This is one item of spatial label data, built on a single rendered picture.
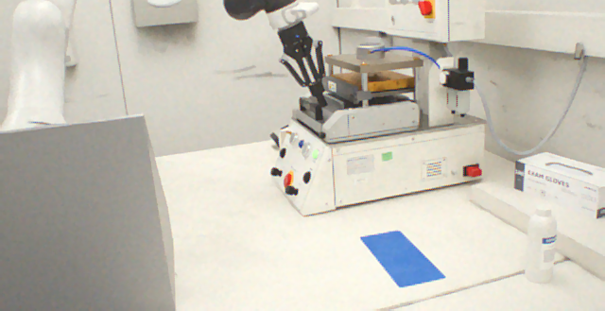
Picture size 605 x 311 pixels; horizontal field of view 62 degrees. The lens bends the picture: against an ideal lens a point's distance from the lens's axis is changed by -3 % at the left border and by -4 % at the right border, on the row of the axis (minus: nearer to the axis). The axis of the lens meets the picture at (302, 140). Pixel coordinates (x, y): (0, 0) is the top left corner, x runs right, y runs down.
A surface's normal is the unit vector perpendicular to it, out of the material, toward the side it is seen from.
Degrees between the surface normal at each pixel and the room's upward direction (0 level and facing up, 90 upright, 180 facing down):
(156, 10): 90
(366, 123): 90
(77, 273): 90
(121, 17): 90
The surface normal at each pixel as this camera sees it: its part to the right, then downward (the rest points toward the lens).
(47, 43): 0.75, 0.22
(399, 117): 0.30, 0.24
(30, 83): 0.13, -0.46
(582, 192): -0.88, 0.15
